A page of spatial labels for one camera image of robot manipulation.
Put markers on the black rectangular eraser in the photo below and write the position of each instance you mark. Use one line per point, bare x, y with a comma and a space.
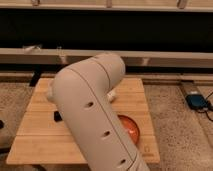
57, 117

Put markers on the small white bottle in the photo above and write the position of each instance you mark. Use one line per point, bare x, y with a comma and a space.
111, 95

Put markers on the orange round bowl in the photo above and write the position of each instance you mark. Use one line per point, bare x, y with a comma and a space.
131, 128

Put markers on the blue device on floor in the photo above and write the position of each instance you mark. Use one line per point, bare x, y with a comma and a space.
196, 101

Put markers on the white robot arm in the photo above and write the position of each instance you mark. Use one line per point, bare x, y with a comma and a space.
79, 92

